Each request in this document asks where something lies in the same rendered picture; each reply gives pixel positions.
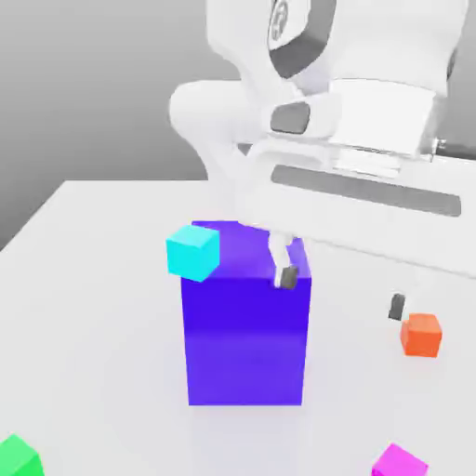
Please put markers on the large purple box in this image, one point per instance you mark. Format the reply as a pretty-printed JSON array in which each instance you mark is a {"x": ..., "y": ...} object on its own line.
[{"x": 245, "y": 334}]

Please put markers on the small green cube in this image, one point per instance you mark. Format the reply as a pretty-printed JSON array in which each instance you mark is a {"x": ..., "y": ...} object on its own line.
[{"x": 18, "y": 459}]

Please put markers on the small orange cube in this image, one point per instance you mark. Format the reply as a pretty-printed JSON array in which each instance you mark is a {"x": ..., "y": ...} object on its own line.
[{"x": 421, "y": 336}]

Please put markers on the small cyan cube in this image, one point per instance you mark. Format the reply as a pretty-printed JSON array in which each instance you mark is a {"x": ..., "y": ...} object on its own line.
[{"x": 191, "y": 254}]

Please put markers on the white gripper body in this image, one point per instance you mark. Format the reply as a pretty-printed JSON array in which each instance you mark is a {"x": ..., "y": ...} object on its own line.
[{"x": 334, "y": 219}]

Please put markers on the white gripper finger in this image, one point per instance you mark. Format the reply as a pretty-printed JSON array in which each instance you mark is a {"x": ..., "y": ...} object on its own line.
[
  {"x": 279, "y": 253},
  {"x": 396, "y": 306}
]

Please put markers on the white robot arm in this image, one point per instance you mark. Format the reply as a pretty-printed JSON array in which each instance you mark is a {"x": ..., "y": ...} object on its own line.
[{"x": 372, "y": 44}]

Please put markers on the small magenta cube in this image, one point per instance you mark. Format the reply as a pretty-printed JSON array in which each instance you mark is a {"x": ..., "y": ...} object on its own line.
[{"x": 399, "y": 463}]

